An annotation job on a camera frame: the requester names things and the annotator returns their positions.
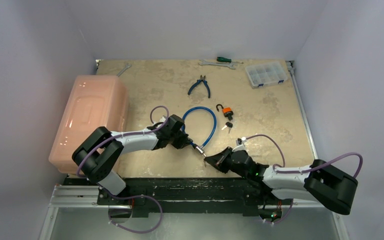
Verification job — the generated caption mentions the small silver keys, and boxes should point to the small silver keys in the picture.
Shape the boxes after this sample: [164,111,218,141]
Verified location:
[201,152,207,168]

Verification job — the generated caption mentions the blue cable lock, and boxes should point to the blue cable lock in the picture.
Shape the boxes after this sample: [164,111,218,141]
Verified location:
[181,106,218,156]

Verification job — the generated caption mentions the black-headed key bunch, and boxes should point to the black-headed key bunch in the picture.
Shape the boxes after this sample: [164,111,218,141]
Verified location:
[221,121,233,134]

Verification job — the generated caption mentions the orange black padlock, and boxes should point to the orange black padlock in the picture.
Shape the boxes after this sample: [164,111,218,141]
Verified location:
[216,104,234,121]

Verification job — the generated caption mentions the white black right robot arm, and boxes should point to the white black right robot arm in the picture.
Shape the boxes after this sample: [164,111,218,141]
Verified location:
[204,147,358,215]

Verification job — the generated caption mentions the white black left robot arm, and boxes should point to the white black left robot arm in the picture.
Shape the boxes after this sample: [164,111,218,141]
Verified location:
[71,114,193,205]

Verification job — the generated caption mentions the silver wrench near screwdriver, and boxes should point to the silver wrench near screwdriver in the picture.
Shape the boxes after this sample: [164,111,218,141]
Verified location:
[198,59,237,70]

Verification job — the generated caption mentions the small silver wrench left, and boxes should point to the small silver wrench left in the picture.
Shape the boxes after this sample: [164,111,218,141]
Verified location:
[116,63,132,77]

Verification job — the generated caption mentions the pink plastic storage box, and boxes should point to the pink plastic storage box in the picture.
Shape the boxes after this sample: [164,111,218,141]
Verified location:
[48,75,129,174]

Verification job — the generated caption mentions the clear plastic organizer box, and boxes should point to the clear plastic organizer box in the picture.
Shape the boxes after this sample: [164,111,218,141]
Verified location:
[245,60,288,89]

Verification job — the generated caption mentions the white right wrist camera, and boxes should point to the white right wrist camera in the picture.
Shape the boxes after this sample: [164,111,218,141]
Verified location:
[232,137,247,152]

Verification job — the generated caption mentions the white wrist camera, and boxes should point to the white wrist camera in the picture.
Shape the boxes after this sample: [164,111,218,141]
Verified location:
[232,137,247,152]
[159,116,167,123]

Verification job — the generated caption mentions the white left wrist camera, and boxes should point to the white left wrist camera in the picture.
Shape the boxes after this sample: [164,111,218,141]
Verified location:
[159,116,167,123]

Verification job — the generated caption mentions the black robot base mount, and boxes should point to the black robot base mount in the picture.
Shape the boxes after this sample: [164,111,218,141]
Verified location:
[63,177,293,220]

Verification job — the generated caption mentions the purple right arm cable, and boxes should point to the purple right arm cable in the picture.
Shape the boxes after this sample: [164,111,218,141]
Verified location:
[243,134,364,226]

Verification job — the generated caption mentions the blue-handled pliers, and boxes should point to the blue-handled pliers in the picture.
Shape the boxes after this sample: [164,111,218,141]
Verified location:
[187,75,211,99]

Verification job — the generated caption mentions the green-handled screwdriver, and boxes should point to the green-handled screwdriver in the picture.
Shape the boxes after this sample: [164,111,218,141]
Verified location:
[216,56,243,64]

